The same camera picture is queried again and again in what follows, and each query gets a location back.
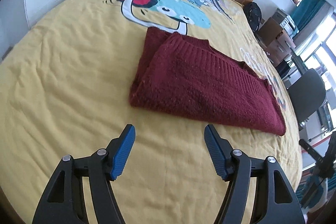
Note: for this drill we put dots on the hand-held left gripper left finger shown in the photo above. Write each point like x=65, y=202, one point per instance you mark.
x=123, y=153

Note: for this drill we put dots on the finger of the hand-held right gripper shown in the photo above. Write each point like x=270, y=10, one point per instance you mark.
x=311, y=151

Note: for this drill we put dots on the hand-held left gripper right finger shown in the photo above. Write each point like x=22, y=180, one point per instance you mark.
x=215, y=153

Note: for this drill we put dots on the dark red knitted sweater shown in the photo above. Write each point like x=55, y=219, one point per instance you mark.
x=199, y=87

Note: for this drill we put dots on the teal white cloth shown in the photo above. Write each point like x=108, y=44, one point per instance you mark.
x=312, y=191

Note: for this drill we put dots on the black chair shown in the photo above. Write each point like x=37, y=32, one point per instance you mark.
x=307, y=95

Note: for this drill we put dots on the black paper bag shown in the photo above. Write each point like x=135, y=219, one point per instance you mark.
x=285, y=68

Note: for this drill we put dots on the large side window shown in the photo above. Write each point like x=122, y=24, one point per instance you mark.
x=328, y=56

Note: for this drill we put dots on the yellow printed bed cover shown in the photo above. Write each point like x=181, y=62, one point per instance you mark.
x=65, y=69

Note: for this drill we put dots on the wooden chest of drawers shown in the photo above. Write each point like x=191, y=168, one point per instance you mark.
x=275, y=40

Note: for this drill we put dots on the white printer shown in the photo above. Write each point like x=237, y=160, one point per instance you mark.
x=286, y=22

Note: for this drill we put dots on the teal curtain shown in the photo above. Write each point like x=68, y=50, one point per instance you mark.
x=309, y=8

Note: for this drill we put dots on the black backpack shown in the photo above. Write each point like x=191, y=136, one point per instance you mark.
x=253, y=15

